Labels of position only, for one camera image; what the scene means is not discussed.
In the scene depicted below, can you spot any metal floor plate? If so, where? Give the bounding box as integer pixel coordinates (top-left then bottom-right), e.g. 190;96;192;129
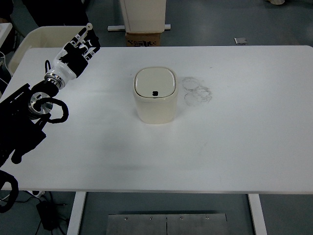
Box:
106;213;230;235

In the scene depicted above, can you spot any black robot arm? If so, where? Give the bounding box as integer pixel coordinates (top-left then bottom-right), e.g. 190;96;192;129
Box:
0;81;69;165

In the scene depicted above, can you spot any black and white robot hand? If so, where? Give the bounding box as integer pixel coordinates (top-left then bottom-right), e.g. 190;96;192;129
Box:
45;23;100;90

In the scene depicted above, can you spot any white table leg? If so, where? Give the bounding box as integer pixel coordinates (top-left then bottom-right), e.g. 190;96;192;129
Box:
67;191;87;235
248;194;268;235

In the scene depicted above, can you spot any white table leg right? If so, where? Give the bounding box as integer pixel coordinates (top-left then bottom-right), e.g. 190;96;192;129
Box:
248;194;268;235

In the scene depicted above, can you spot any black power adapter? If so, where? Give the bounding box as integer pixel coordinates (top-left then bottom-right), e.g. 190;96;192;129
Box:
36;201;58;231

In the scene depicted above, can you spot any cream plastic chair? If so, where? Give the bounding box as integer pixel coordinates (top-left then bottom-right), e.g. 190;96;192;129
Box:
8;26;85;75

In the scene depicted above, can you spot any white table leg left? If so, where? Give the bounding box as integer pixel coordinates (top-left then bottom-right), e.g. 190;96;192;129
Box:
67;191;87;235

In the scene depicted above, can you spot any small grey floor object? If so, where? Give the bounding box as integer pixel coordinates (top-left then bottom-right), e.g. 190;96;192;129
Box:
234;37;248;45

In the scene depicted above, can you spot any cardboard box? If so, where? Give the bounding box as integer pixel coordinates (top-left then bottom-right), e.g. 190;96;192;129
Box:
125;33;161;47

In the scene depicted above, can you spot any cream trash can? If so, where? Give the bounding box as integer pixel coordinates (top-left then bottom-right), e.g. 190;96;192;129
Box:
133;67;179;124

